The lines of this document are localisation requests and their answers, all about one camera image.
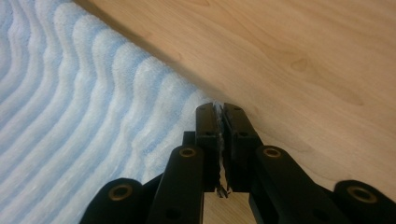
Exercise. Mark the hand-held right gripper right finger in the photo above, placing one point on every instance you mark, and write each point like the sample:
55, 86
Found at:
239, 137

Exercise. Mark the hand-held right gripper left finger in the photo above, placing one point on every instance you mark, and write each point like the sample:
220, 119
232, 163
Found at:
207, 137

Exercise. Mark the blue striped towel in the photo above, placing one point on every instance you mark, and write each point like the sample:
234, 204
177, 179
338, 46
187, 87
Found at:
77, 109

